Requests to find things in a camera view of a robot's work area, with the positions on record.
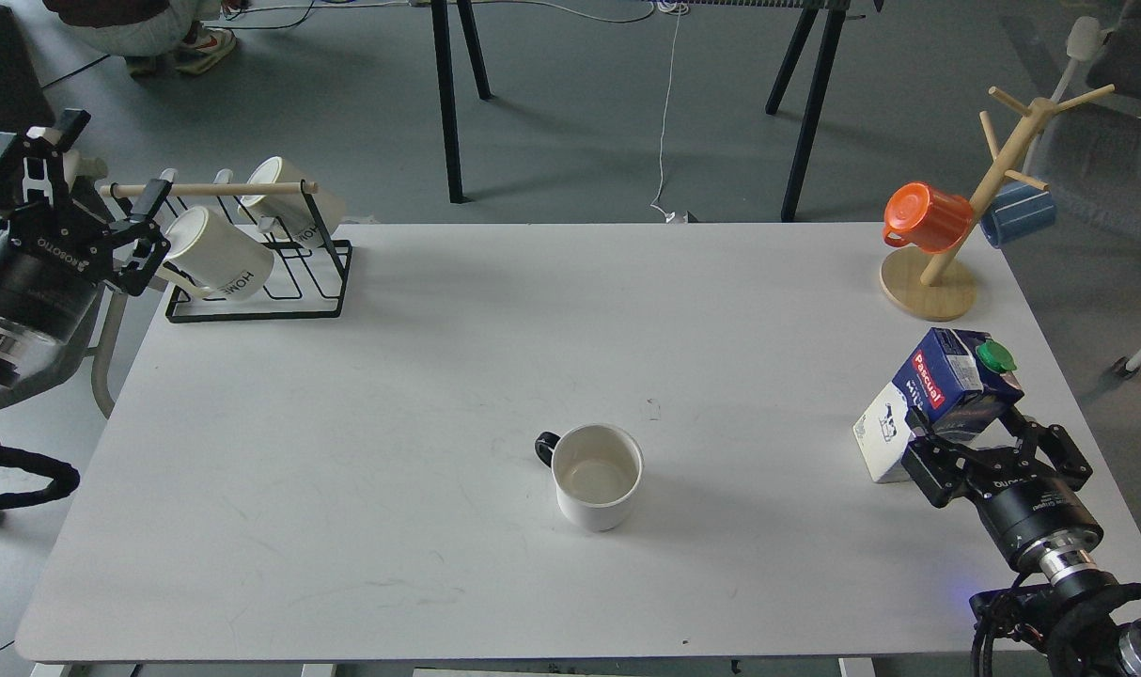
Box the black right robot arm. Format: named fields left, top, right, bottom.
left=901, top=408, right=1141, bottom=676

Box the white mug rear on rack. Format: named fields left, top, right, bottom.
left=240, top=158, right=349, bottom=249

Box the grey office chair right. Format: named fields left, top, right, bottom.
left=1031, top=0, right=1141, bottom=377

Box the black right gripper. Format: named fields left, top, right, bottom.
left=900, top=406, right=1103, bottom=573

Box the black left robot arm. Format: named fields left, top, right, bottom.
left=0, top=108, right=172, bottom=389

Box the grey office chair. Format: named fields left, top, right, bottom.
left=1031, top=0, right=1141, bottom=377
left=0, top=6, right=126, bottom=408

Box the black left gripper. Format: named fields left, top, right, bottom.
left=0, top=110, right=173, bottom=344

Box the black wire mug rack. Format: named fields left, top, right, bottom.
left=155, top=168, right=353, bottom=324

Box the white cable on floor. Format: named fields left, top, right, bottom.
left=477, top=0, right=694, bottom=225

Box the grey office chair left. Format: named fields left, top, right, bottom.
left=0, top=6, right=126, bottom=408

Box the blue white milk carton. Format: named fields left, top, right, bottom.
left=852, top=327, right=1023, bottom=483

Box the white mug front on rack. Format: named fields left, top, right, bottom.
left=155, top=205, right=274, bottom=301

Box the wooden mug tree stand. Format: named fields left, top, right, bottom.
left=879, top=83, right=1116, bottom=322

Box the white mug on rack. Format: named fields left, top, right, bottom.
left=155, top=205, right=274, bottom=301
left=240, top=158, right=349, bottom=249

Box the orange cup on tree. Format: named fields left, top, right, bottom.
left=883, top=182, right=974, bottom=256

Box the blue cup on tree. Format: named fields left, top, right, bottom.
left=980, top=182, right=1057, bottom=249

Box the person crouching in background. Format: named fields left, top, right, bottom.
left=42, top=1, right=249, bottom=76

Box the white mug with black handle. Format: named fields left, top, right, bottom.
left=535, top=424, right=645, bottom=532

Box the black legged background table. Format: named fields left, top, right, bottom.
left=426, top=1, right=885, bottom=221

